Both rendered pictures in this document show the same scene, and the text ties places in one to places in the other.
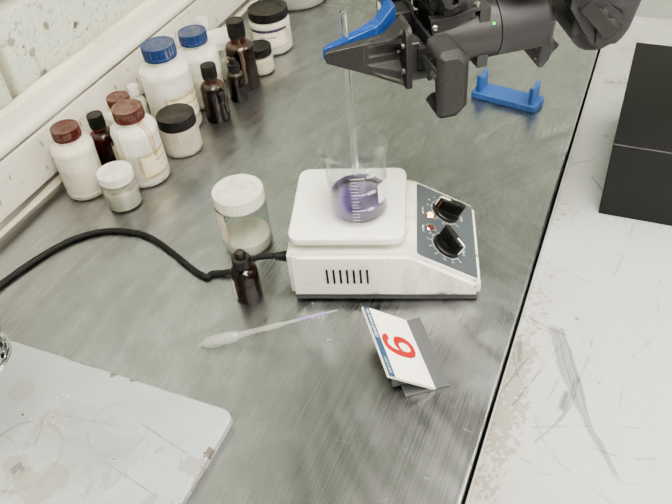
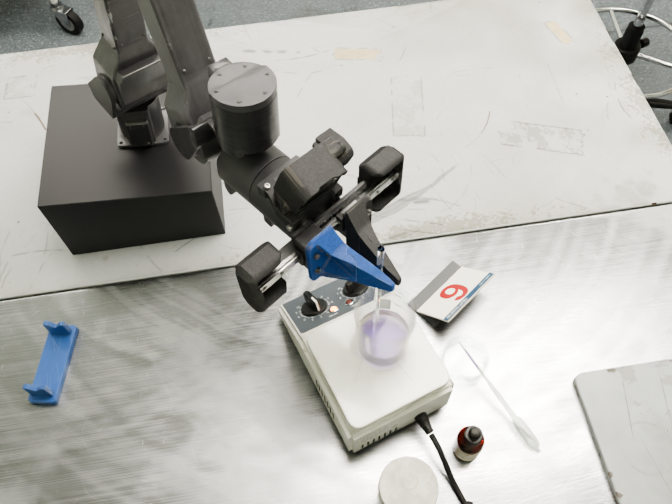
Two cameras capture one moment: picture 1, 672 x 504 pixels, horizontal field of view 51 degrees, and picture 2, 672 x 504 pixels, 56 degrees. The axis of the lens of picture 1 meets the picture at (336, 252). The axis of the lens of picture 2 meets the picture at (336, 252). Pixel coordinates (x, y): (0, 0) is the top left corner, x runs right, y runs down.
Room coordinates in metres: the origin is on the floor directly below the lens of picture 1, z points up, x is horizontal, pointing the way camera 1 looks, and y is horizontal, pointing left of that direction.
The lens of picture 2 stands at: (0.76, 0.17, 1.63)
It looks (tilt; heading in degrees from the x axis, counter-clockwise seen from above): 59 degrees down; 236
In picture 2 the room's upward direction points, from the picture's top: 3 degrees counter-clockwise
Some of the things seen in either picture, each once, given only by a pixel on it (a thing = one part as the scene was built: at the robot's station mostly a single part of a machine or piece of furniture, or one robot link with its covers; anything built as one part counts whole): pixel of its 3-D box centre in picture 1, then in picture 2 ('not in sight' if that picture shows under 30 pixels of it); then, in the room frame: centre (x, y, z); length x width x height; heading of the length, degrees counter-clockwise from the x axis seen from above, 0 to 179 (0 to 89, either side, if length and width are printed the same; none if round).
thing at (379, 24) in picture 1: (356, 38); (350, 275); (0.61, -0.04, 1.16); 0.07 x 0.04 x 0.06; 99
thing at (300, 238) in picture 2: (411, 37); (335, 223); (0.59, -0.09, 1.17); 0.09 x 0.02 x 0.04; 9
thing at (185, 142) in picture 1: (179, 130); not in sight; (0.86, 0.20, 0.93); 0.05 x 0.05 x 0.06
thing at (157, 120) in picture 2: not in sight; (138, 112); (0.64, -0.45, 1.03); 0.07 x 0.07 x 0.06; 64
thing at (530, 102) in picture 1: (507, 89); (50, 359); (0.89, -0.27, 0.92); 0.10 x 0.03 x 0.04; 51
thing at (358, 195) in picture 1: (354, 180); (385, 330); (0.58, -0.03, 1.03); 0.07 x 0.06 x 0.08; 96
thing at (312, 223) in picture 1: (349, 204); (376, 358); (0.59, -0.02, 0.98); 0.12 x 0.12 x 0.01; 81
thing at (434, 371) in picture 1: (404, 345); (450, 289); (0.44, -0.06, 0.92); 0.09 x 0.06 x 0.04; 9
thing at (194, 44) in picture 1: (199, 66); not in sight; (0.99, 0.17, 0.96); 0.06 x 0.06 x 0.11
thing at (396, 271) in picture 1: (375, 234); (364, 353); (0.59, -0.05, 0.94); 0.22 x 0.13 x 0.08; 81
